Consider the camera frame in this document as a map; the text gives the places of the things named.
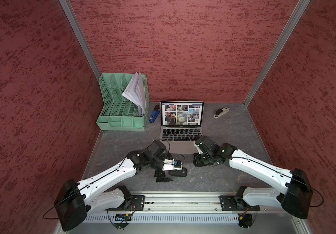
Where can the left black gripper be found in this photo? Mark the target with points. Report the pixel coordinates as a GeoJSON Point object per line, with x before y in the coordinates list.
{"type": "Point", "coordinates": [161, 174]}

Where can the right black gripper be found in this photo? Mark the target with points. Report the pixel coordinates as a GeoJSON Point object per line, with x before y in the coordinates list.
{"type": "Point", "coordinates": [197, 162]}

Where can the black wireless mouse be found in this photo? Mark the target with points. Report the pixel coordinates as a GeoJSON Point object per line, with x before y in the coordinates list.
{"type": "Point", "coordinates": [179, 173]}

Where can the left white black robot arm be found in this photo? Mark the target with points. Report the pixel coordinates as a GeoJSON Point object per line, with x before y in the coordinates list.
{"type": "Point", "coordinates": [77, 200]}

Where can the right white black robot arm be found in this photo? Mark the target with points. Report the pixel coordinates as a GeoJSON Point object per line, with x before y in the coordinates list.
{"type": "Point", "coordinates": [289, 190]}

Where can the silver open laptop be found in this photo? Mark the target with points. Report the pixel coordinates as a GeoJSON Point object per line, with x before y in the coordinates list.
{"type": "Point", "coordinates": [181, 125]}

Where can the beige black stapler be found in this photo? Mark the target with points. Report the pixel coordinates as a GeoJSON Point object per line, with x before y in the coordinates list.
{"type": "Point", "coordinates": [219, 113]}

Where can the blue stapler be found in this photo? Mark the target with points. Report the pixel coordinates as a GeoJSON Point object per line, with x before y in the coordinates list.
{"type": "Point", "coordinates": [154, 114]}

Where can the green plastic file organizer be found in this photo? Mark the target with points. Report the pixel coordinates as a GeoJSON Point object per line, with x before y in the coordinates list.
{"type": "Point", "coordinates": [119, 113]}

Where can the white paper stack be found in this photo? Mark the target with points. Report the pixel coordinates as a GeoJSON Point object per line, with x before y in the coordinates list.
{"type": "Point", "coordinates": [135, 92]}

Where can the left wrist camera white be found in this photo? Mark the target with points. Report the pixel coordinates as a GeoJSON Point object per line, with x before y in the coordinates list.
{"type": "Point", "coordinates": [169, 165]}

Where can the aluminium front rail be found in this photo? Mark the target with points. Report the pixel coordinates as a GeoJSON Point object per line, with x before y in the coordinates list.
{"type": "Point", "coordinates": [182, 201]}

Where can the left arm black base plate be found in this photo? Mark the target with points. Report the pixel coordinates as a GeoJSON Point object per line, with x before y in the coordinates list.
{"type": "Point", "coordinates": [137, 203]}

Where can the white perforated cable duct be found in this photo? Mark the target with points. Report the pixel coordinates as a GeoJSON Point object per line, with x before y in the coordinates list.
{"type": "Point", "coordinates": [164, 218]}

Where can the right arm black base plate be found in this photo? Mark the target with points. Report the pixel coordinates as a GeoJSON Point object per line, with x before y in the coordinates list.
{"type": "Point", "coordinates": [228, 203]}

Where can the left aluminium corner post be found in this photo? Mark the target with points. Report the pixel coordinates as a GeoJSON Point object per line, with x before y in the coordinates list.
{"type": "Point", "coordinates": [74, 23]}

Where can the aluminium corner post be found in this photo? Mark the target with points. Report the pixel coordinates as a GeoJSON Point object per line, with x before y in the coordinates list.
{"type": "Point", "coordinates": [282, 40]}
{"type": "Point", "coordinates": [74, 23]}

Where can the right aluminium corner post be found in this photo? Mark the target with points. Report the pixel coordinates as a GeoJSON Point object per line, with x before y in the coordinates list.
{"type": "Point", "coordinates": [282, 40]}

